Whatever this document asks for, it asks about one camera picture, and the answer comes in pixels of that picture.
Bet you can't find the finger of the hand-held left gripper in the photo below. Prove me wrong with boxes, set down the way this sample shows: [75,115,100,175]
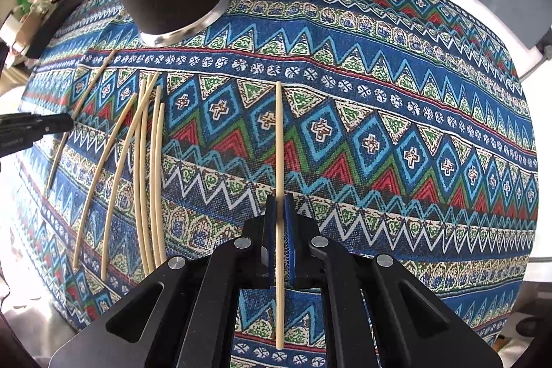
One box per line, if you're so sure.
[37,113,75,138]

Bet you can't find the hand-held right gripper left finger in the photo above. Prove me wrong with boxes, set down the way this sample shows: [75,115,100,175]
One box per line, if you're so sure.
[49,195,279,368]

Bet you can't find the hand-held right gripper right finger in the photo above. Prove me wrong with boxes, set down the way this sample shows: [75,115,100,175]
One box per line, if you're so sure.
[285,195,503,368]

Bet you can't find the blue patterned tablecloth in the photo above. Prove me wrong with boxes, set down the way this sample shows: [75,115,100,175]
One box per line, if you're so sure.
[19,0,542,368]

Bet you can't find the black side shelf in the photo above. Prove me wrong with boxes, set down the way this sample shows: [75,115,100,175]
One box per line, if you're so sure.
[23,0,110,59]

